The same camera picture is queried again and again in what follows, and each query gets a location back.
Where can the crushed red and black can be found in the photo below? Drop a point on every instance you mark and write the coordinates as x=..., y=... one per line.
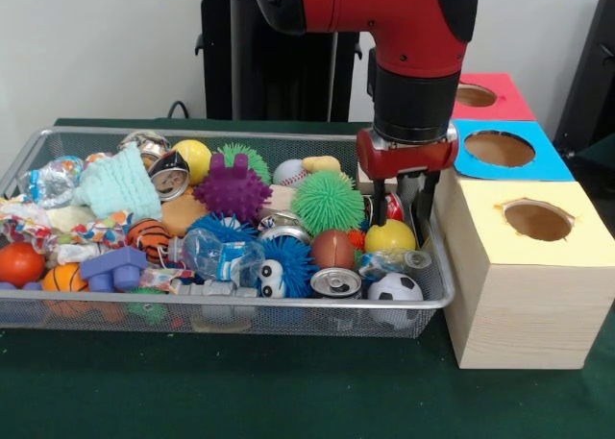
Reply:
x=396, y=208

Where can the brown toy football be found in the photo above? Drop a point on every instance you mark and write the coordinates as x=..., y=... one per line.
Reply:
x=332, y=249

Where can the black chair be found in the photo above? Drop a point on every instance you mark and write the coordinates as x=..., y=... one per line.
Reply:
x=596, y=74

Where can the yellow ball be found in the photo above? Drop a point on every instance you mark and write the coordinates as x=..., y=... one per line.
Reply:
x=391, y=239

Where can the green puffer ball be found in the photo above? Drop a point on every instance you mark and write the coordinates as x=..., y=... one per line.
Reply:
x=328, y=202

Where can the shallow mesh bin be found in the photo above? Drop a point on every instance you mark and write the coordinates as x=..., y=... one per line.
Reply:
x=288, y=321

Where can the blue puffer ball with eyes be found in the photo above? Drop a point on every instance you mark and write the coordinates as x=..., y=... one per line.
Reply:
x=288, y=266

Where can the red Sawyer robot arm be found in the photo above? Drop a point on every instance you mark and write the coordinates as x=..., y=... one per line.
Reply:
x=408, y=26

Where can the dark green table cloth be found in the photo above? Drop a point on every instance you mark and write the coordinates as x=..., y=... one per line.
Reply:
x=603, y=153
x=240, y=391

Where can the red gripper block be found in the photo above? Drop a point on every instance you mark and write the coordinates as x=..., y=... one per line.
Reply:
x=408, y=158

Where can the wooden box with three holes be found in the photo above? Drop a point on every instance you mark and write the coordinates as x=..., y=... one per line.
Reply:
x=528, y=314

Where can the black and white soccer ball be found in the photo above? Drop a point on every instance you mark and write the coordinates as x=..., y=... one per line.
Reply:
x=395, y=290

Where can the purple spiky ball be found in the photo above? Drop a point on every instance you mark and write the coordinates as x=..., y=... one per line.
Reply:
x=232, y=191

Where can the small crushed plastic bottle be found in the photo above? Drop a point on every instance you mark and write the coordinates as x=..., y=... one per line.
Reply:
x=391, y=262

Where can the mint knitted cloth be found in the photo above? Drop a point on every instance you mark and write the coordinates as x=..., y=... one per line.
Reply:
x=117, y=184

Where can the silver drink can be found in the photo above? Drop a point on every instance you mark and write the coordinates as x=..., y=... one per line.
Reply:
x=335, y=283

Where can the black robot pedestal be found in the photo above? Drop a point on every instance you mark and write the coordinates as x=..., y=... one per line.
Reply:
x=288, y=74

